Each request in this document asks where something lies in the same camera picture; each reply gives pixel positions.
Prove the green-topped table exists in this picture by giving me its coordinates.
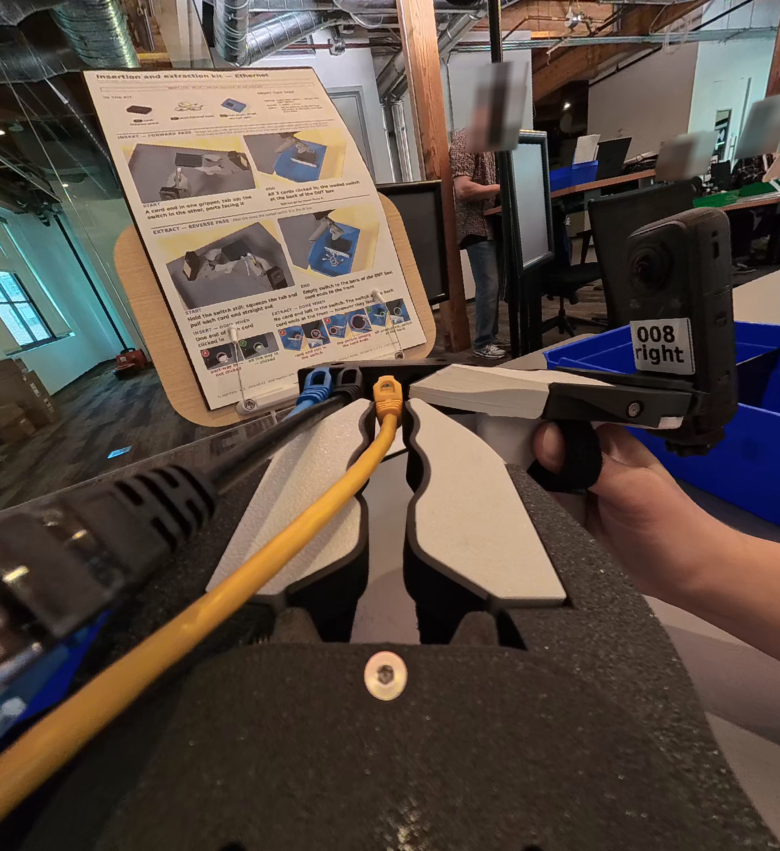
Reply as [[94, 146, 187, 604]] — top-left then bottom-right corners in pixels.
[[694, 184, 780, 211]]

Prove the black network switch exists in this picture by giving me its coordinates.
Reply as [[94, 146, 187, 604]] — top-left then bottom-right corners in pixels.
[[297, 357, 433, 402]]

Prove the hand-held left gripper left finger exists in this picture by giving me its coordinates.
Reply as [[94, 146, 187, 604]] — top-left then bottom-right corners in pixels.
[[211, 399, 380, 626]]

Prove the black ethernet cable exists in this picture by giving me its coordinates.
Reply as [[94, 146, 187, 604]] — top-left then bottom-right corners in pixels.
[[0, 370, 364, 692]]

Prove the yellow ethernet cable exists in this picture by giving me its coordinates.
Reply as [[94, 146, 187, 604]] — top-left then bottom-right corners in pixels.
[[0, 377, 404, 851]]

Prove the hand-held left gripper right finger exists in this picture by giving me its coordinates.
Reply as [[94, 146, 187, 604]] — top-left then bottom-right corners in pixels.
[[401, 397, 570, 626]]

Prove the person's right hand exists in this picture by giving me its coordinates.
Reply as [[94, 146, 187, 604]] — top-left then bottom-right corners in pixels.
[[530, 423, 713, 602]]

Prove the printed instruction poster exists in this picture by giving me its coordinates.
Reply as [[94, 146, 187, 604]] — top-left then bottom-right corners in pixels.
[[84, 70, 428, 410]]

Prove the blue plastic bin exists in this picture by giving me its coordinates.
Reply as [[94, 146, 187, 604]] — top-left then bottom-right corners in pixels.
[[550, 160, 601, 191], [546, 322, 780, 533]]

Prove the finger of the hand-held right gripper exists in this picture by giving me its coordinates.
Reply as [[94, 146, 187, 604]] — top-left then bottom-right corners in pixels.
[[410, 366, 659, 469]]

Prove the silver ventilation duct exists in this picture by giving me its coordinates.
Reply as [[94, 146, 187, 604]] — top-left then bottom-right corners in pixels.
[[0, 0, 364, 83]]

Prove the brown cardboard box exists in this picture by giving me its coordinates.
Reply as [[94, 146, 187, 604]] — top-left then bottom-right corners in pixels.
[[0, 359, 58, 446]]

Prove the blue ethernet cable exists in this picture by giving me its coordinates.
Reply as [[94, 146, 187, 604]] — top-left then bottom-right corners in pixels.
[[0, 366, 337, 779]]

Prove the black pole with round top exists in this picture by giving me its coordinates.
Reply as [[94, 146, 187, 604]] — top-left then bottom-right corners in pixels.
[[489, 0, 509, 67]]

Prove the black office chair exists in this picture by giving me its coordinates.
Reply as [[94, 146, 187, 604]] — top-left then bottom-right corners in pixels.
[[587, 180, 697, 327]]

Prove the wooden pillar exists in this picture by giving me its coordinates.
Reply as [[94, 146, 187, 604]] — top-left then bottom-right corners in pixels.
[[397, 0, 473, 353]]

